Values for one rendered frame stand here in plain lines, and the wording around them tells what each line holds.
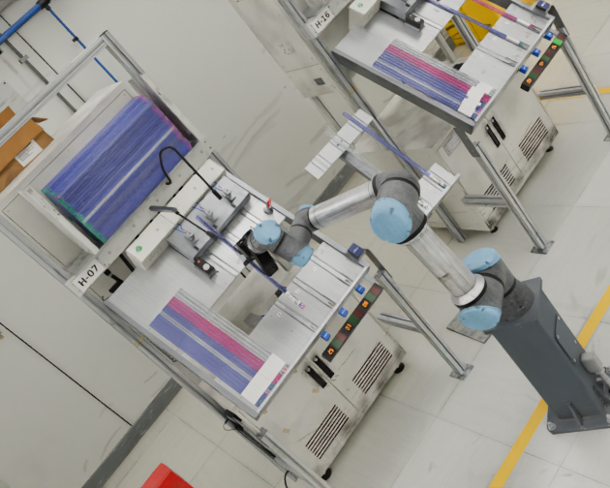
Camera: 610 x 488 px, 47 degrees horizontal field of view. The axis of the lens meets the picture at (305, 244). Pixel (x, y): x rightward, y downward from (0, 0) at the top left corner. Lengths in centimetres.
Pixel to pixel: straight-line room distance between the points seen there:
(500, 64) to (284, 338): 151
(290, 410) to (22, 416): 184
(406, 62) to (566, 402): 153
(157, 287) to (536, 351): 136
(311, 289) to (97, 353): 198
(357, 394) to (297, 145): 215
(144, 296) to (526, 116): 209
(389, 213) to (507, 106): 183
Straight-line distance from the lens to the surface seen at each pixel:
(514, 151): 363
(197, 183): 272
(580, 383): 251
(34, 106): 263
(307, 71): 340
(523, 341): 235
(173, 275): 266
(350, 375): 305
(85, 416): 436
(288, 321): 254
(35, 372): 421
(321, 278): 260
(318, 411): 299
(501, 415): 284
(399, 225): 187
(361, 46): 318
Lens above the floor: 207
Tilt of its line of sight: 26 degrees down
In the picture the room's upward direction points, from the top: 42 degrees counter-clockwise
